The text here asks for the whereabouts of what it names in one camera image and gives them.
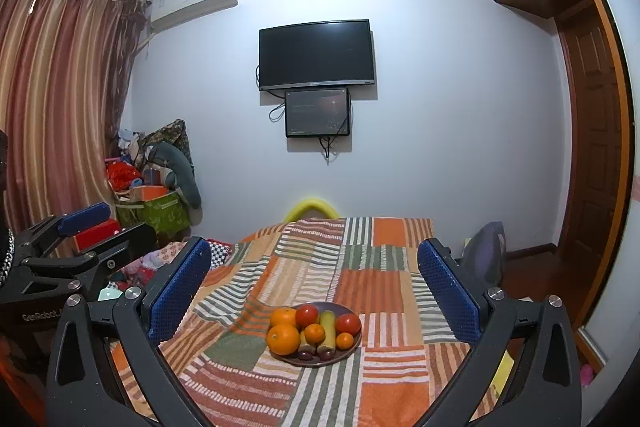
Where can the yellow cloth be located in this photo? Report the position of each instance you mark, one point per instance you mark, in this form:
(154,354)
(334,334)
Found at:
(502,374)

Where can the small tangerine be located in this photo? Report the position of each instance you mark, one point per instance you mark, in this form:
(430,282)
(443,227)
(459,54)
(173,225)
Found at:
(344,340)
(315,333)

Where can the dark purple plate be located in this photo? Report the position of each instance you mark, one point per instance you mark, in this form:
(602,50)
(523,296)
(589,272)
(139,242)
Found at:
(345,352)

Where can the grey-blue chair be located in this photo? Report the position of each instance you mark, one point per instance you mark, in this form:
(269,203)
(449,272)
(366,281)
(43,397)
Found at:
(485,252)

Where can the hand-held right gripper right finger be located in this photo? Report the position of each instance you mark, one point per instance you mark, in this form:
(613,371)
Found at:
(450,292)

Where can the dark plum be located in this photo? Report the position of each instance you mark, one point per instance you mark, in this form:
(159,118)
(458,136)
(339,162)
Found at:
(306,353)

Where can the white wardrobe sliding door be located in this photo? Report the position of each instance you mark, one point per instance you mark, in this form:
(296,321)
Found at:
(627,57)

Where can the red bag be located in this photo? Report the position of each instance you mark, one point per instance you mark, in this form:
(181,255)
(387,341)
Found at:
(122,177)

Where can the orange cardboard box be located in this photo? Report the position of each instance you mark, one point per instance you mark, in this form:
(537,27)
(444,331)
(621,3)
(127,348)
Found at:
(148,193)

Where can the large orange with sticker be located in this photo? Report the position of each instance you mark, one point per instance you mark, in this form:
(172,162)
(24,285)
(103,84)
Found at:
(283,317)

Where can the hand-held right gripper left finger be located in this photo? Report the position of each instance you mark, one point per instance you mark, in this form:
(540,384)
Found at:
(177,292)

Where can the patchwork striped blanket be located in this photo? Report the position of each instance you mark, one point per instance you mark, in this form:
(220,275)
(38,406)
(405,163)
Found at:
(310,267)

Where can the green storage box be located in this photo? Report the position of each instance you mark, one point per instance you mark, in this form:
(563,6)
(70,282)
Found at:
(160,217)

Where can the floral quilt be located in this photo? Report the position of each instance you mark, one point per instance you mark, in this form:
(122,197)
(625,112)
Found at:
(150,264)

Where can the yellow foam hoop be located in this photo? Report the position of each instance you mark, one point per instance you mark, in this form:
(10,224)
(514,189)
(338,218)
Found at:
(312,207)

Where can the brown wooden door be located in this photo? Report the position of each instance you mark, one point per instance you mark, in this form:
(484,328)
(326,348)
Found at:
(592,157)

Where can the grey plush pillow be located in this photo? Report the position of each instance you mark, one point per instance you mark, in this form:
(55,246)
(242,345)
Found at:
(177,172)

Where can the black white checkered cloth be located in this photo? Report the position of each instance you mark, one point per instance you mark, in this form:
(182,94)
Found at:
(219,253)

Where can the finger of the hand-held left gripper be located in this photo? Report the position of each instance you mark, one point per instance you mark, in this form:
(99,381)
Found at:
(125,244)
(82,217)

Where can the small black wall monitor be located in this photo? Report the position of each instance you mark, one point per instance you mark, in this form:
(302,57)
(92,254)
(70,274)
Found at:
(317,112)

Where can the large plain orange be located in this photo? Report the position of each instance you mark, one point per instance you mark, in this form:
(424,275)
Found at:
(283,339)

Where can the wall-mounted black television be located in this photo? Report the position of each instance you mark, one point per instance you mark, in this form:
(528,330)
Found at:
(316,54)

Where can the red box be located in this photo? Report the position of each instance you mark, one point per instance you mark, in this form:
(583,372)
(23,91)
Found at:
(97,234)

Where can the dark patterned cushion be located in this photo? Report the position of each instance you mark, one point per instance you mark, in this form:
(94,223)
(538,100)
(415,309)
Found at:
(172,132)

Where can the dark red jujube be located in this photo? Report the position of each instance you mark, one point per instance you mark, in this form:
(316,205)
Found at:
(325,352)

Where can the yellow banana front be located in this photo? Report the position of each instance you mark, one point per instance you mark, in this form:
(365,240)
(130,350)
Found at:
(328,327)

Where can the striped brown curtain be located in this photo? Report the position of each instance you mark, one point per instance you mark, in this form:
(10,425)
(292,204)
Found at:
(60,97)

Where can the red tomato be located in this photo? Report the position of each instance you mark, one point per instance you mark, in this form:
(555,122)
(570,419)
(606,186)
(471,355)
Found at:
(348,324)
(307,315)

